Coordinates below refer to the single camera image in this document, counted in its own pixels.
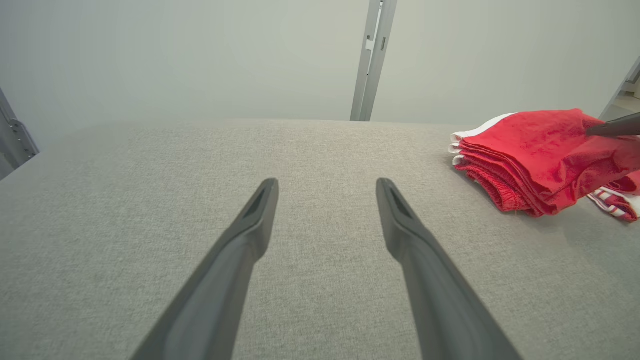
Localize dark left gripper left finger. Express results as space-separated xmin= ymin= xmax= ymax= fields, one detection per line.
xmin=129 ymin=177 xmax=280 ymax=360

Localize grey metal wall post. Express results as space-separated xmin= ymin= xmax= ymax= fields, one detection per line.
xmin=0 ymin=87 xmax=41 ymax=182
xmin=350 ymin=0 xmax=399 ymax=122

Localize red basketball shorts white stripe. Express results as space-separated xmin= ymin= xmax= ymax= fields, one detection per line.
xmin=448 ymin=108 xmax=640 ymax=218

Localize grey fabric sofa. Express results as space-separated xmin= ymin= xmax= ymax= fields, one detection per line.
xmin=0 ymin=119 xmax=640 ymax=360

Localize red basketball jersey white sleeves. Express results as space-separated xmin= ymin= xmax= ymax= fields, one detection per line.
xmin=586 ymin=170 xmax=640 ymax=223

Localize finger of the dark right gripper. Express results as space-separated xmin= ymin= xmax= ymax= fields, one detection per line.
xmin=585 ymin=112 xmax=640 ymax=140

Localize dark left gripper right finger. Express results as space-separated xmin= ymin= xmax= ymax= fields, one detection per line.
xmin=375 ymin=177 xmax=524 ymax=360

